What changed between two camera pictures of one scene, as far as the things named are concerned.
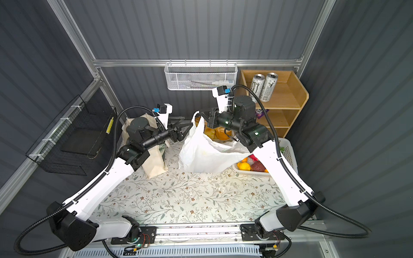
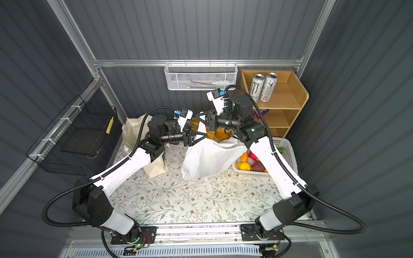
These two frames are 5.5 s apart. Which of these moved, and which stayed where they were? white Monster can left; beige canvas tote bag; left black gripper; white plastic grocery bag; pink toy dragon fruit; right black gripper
Moved: white plastic grocery bag; left black gripper
Stayed: beige canvas tote bag; white Monster can left; pink toy dragon fruit; right black gripper
